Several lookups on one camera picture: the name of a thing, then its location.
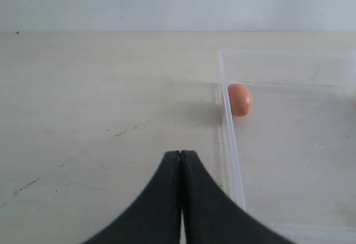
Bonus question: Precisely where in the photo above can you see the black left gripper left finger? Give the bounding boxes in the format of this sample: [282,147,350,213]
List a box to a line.
[85,151,181,243]

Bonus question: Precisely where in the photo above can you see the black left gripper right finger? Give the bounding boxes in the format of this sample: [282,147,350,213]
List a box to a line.
[181,151,292,243]

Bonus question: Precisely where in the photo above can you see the brown egg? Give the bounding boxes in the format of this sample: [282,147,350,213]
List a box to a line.
[228,83,254,117]

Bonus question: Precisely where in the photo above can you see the clear plastic tray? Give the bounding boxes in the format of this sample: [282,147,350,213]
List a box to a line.
[218,49,355,243]

